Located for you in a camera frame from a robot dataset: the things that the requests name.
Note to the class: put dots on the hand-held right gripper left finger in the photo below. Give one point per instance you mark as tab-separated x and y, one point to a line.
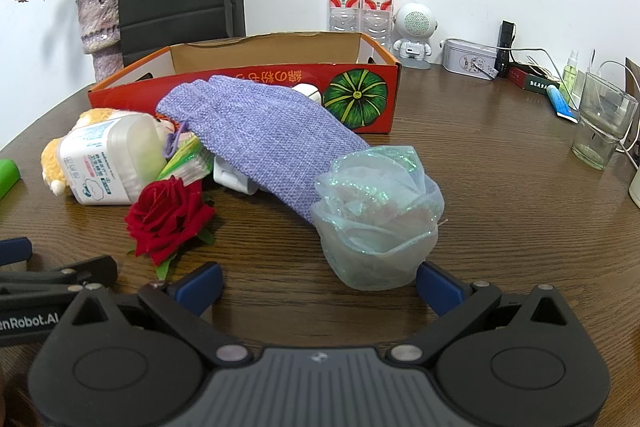
200	287

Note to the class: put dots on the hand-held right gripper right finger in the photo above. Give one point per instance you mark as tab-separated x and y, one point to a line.
437	288

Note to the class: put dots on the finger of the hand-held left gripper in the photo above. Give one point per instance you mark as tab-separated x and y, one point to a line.
75	274
15	252

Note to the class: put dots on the red artificial rose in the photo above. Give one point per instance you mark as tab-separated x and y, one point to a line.
165	212

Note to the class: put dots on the pale green organza flower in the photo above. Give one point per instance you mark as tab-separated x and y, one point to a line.
375	217

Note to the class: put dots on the yellow white packet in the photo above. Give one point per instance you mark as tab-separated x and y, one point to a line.
50	162

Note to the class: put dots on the white charger adapter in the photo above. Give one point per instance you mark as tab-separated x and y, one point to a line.
232	179

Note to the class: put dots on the white plastic jar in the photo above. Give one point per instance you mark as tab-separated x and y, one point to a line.
100	157

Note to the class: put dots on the green striped packet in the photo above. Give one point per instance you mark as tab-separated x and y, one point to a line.
187	159

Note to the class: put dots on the purple woven pouch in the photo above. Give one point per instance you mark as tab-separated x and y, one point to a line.
260	127

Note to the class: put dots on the orange cardboard box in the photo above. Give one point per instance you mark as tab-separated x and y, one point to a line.
250	52

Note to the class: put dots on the white container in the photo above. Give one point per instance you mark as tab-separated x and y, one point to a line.
635	189

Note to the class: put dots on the green plastic object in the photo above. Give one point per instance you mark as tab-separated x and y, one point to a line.
7	179

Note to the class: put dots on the blue tube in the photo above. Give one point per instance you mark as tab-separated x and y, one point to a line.
560	104

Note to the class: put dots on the dark red flat box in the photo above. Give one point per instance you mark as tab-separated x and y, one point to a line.
530	80

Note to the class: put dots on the clear glass cup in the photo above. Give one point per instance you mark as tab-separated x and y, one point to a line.
600	127

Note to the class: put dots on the grey tin box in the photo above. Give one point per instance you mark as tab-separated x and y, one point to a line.
467	59

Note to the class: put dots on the purple speckled vase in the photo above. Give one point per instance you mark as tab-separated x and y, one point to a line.
97	27

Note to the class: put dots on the small green spray bottle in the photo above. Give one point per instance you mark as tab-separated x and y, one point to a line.
569	79

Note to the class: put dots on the black upright device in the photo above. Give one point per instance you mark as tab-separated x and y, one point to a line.
506	37

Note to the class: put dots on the white robot speaker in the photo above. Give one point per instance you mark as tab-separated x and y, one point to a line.
415	27

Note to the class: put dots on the brown cardboard piece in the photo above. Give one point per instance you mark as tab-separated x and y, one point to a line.
634	69

